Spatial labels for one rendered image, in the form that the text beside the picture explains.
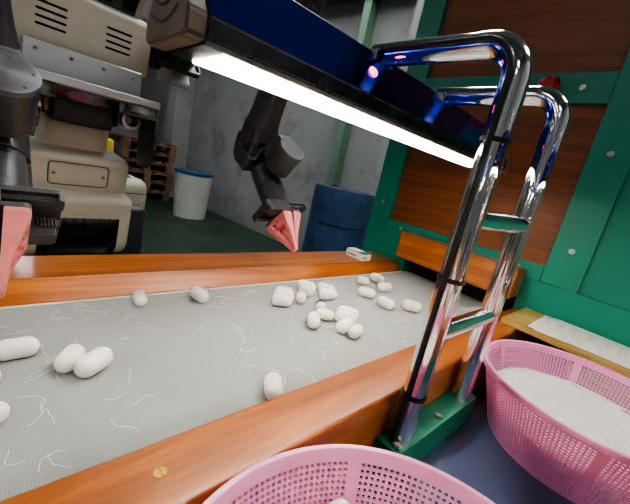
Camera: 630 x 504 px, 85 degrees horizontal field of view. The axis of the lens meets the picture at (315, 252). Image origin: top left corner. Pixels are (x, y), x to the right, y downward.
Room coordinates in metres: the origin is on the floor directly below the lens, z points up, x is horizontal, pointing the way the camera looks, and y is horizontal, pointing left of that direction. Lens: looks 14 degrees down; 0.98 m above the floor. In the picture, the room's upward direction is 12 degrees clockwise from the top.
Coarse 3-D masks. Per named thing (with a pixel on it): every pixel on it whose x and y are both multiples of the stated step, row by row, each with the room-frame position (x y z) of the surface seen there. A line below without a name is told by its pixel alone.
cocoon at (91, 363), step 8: (96, 352) 0.29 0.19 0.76; (104, 352) 0.30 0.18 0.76; (112, 352) 0.30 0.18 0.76; (80, 360) 0.28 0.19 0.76; (88, 360) 0.28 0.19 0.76; (96, 360) 0.28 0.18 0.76; (104, 360) 0.29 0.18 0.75; (112, 360) 0.30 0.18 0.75; (80, 368) 0.27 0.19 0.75; (88, 368) 0.28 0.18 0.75; (96, 368) 0.28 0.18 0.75; (80, 376) 0.27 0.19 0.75; (88, 376) 0.28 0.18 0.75
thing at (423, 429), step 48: (384, 48) 0.41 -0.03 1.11; (432, 48) 0.37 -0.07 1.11; (480, 48) 0.34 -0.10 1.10; (528, 48) 0.32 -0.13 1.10; (480, 96) 0.49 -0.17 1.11; (528, 96) 0.45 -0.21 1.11; (480, 144) 0.32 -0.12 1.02; (480, 192) 0.31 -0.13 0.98; (528, 192) 0.42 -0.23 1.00; (432, 336) 0.31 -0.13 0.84; (480, 336) 0.42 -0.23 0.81; (384, 432) 0.33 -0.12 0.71; (432, 432) 0.35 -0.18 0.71; (384, 480) 0.30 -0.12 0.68
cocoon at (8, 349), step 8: (0, 344) 0.28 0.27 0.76; (8, 344) 0.28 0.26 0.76; (16, 344) 0.28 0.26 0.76; (24, 344) 0.29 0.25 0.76; (32, 344) 0.29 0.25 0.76; (0, 352) 0.27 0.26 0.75; (8, 352) 0.28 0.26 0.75; (16, 352) 0.28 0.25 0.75; (24, 352) 0.28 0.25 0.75; (32, 352) 0.29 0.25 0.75; (0, 360) 0.27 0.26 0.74
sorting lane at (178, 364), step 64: (0, 320) 0.34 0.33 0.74; (64, 320) 0.37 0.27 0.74; (128, 320) 0.40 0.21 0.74; (192, 320) 0.43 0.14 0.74; (256, 320) 0.47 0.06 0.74; (320, 320) 0.52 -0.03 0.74; (384, 320) 0.58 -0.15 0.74; (0, 384) 0.25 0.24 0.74; (64, 384) 0.27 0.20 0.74; (128, 384) 0.28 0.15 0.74; (192, 384) 0.30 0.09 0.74; (256, 384) 0.32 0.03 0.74; (0, 448) 0.19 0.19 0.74; (64, 448) 0.20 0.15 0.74; (128, 448) 0.22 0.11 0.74
